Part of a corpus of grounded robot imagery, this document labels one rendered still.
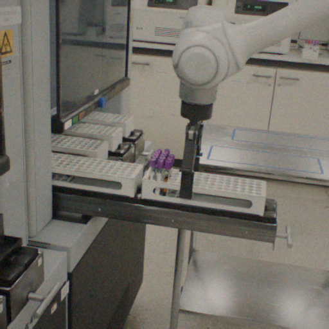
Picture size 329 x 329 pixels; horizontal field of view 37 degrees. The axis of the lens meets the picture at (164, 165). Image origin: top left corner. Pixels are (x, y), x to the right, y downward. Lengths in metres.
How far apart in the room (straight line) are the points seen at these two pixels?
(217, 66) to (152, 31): 2.63
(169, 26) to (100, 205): 2.39
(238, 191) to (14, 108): 0.53
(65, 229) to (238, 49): 0.60
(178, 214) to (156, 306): 1.06
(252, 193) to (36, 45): 0.59
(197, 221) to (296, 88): 2.39
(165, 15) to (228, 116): 0.82
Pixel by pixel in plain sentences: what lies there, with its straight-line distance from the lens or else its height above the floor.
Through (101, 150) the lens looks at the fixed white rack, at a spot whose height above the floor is 0.86.
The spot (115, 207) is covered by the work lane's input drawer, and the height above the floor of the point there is 0.79.
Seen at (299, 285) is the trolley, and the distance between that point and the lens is 1.97.
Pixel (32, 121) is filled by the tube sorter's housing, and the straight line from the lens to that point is 1.09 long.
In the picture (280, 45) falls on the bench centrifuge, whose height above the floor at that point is 0.97.
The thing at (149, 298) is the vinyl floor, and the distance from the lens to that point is 2.25.
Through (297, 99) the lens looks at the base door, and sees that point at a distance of 3.49.
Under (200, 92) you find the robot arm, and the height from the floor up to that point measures 1.09.
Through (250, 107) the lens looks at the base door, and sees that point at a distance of 3.49.
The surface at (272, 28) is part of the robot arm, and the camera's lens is 0.97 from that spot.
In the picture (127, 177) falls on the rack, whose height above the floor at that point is 0.86.
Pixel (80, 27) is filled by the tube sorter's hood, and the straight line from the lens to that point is 1.28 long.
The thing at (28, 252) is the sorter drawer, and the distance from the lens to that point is 0.99.
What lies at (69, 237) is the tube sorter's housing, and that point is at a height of 0.73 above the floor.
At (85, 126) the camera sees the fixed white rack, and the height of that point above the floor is 0.86.
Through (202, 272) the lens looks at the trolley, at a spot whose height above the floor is 0.28.
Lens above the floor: 1.32
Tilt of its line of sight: 21 degrees down
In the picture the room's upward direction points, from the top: 4 degrees clockwise
